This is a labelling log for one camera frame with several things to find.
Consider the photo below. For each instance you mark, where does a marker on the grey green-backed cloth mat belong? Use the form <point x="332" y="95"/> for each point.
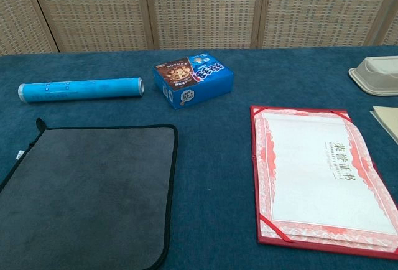
<point x="93" y="189"/>

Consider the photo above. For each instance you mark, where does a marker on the blue chocolate cookie box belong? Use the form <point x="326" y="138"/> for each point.
<point x="199" y="86"/>

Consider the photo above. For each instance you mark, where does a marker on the dark blue velvet tablecloth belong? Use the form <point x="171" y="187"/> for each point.
<point x="211" y="158"/>

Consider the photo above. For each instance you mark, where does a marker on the red certificate folder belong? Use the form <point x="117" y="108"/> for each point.
<point x="255" y="133"/>

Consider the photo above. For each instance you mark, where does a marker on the woven wooden folding screen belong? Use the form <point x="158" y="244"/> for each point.
<point x="199" y="8"/>

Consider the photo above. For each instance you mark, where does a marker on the blue cling film roll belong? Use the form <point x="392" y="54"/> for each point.
<point x="81" y="89"/>

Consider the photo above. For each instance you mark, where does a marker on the white certificate paper red border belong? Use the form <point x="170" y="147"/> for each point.
<point x="311" y="173"/>

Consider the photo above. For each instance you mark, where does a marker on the beige disposable lunch container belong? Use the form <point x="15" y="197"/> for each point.
<point x="377" y="77"/>

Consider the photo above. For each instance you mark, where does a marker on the beige kraft paper envelope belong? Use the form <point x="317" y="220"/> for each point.
<point x="388" y="120"/>

